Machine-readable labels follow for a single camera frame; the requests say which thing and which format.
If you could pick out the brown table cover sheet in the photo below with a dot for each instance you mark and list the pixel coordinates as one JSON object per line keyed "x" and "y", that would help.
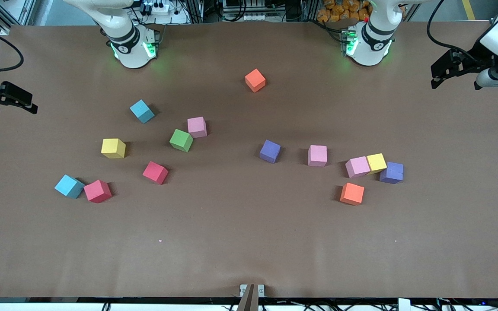
{"x": 249, "y": 224}

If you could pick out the bag of orange snacks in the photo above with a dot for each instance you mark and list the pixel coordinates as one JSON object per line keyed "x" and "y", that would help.
{"x": 344, "y": 11}

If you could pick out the white tag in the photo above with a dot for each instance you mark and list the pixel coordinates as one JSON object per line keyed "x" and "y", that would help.
{"x": 403, "y": 305}

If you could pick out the white power strip black plugs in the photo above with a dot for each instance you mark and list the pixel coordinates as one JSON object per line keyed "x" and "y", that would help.
{"x": 160, "y": 8}

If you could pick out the yellow foam cube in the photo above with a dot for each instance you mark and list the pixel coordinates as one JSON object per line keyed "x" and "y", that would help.
{"x": 376, "y": 163}
{"x": 113, "y": 148}

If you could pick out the purple foam cube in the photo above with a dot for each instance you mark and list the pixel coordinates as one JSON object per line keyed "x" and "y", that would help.
{"x": 270, "y": 151}
{"x": 391, "y": 172}

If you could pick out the orange foam cube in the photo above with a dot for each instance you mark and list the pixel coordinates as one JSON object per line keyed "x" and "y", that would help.
{"x": 255, "y": 80}
{"x": 352, "y": 193}

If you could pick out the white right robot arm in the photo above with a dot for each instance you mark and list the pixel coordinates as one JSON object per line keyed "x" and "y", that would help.
{"x": 132, "y": 49}

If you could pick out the blue foam cube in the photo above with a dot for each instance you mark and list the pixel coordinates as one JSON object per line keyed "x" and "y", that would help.
{"x": 69, "y": 186}
{"x": 142, "y": 111}

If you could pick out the pink foam cube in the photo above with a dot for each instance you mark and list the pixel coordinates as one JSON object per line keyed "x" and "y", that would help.
{"x": 357, "y": 166}
{"x": 317, "y": 155}
{"x": 197, "y": 127}

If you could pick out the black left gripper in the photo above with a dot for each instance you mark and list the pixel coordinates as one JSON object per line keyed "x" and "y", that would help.
{"x": 470, "y": 61}

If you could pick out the grey metal bracket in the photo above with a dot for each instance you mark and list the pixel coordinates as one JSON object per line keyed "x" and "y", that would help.
{"x": 251, "y": 296}

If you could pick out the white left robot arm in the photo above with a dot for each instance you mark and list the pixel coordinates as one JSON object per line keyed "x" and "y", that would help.
{"x": 368, "y": 49}

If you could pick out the green foam cube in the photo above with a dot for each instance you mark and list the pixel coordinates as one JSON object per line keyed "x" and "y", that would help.
{"x": 181, "y": 140}

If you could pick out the red foam cube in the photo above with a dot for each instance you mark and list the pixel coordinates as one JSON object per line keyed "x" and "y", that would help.
{"x": 97, "y": 191}
{"x": 155, "y": 172}

